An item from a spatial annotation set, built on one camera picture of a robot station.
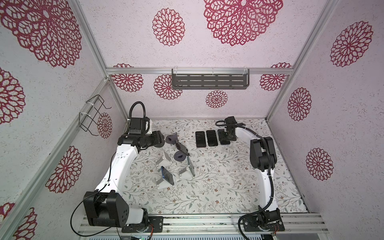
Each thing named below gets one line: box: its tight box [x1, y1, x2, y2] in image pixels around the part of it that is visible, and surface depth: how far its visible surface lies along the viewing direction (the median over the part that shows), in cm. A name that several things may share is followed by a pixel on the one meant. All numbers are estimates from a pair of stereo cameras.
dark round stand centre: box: [173, 150, 187, 162], surface depth 100 cm
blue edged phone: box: [217, 129, 231, 145], surface depth 102 cm
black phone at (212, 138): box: [206, 130, 218, 147], surface depth 112 cm
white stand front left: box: [156, 178, 173, 189], surface depth 87 cm
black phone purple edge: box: [195, 131, 207, 147], surface depth 111 cm
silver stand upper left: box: [155, 150, 172, 168], surface depth 96 cm
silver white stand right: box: [179, 167, 193, 180], surface depth 91 cm
